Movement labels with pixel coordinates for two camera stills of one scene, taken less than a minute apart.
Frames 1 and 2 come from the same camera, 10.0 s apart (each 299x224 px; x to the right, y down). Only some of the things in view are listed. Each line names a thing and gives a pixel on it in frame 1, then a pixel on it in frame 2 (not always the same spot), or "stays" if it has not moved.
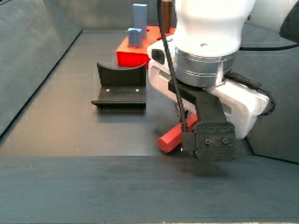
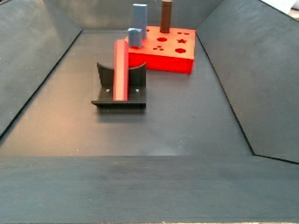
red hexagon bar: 172,139 -> 120,70
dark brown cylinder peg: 166,16 stays
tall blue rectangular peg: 138,18 stays
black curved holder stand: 122,87 stays
